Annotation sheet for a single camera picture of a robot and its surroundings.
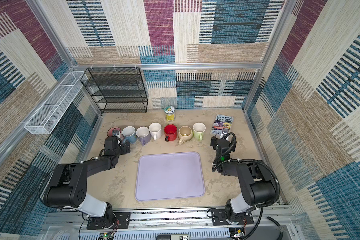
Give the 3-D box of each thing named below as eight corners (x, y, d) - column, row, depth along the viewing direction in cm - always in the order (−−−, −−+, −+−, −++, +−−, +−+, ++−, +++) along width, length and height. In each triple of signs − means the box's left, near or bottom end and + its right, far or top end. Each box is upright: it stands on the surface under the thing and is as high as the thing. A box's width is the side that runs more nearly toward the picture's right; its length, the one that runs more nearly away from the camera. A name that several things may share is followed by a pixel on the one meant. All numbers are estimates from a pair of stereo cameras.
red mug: (164, 143, 102) (162, 137, 97) (165, 130, 109) (164, 124, 103) (177, 143, 102) (176, 137, 97) (177, 130, 109) (176, 124, 103)
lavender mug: (137, 148, 102) (133, 140, 94) (140, 134, 109) (137, 126, 101) (149, 147, 102) (147, 140, 94) (151, 134, 109) (149, 126, 101)
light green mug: (193, 145, 101) (193, 137, 94) (192, 130, 109) (193, 122, 102) (205, 145, 101) (206, 137, 94) (203, 130, 109) (205, 122, 102)
